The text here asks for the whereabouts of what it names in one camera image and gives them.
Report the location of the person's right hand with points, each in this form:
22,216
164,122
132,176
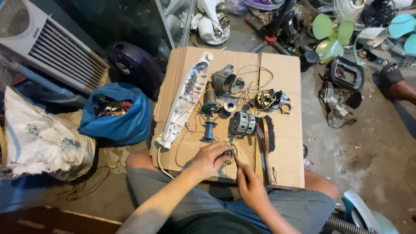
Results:
252,190

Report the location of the person's left hand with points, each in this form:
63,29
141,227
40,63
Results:
206,161

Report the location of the small round metal bearing bracket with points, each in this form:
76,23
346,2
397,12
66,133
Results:
231,152

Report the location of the blue thread spool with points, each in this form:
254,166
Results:
209,130

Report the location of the grey denim shorts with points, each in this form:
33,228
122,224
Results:
292,208

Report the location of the grey cylindrical motor stator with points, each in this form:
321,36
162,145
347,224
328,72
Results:
242,123

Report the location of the copper rotor with teal fan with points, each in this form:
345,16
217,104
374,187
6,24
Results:
210,102

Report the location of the wooden brush with black bristles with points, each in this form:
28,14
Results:
269,133

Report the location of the long white appliance housing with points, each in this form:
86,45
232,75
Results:
182,104

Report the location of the person's left knee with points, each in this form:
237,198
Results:
138,161

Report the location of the person's knee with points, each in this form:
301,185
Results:
138,161
321,185

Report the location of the person's right knee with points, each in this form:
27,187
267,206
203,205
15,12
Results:
321,185

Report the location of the grey plastic motor housing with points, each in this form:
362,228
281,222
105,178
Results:
224,81

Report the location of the blue plastic bag of scraps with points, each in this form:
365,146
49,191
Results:
130,125

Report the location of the brown cardboard sheet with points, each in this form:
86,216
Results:
282,97

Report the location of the teal and white fan base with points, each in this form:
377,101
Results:
364,211

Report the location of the dark blue vacuum cleaner body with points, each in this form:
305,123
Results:
138,66

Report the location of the heap of dirty rags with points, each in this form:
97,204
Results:
336,107

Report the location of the heap of white fan parts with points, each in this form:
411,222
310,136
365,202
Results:
211,27

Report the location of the black cylindrical cap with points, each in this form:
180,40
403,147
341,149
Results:
309,59

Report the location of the black and red vacuum pipe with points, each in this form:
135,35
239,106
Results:
276,29

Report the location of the green fan blade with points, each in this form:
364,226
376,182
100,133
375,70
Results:
331,48

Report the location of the worn white woven sack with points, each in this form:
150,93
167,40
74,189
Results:
42,139

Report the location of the purple fan grille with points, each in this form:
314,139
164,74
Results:
261,4

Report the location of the black sandal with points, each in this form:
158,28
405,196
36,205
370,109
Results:
391,76

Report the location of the blue grey metal pipe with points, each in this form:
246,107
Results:
42,83

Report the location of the white air cooler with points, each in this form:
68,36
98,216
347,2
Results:
48,42

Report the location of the white fan grille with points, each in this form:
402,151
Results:
349,7

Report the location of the teal fan blade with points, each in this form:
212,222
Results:
401,26

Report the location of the metal motor frame with windings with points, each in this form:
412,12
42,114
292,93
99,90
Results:
268,100

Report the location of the glass door with metal frame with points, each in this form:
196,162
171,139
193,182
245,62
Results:
177,19

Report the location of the black plastic frame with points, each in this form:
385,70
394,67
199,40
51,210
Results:
356,73

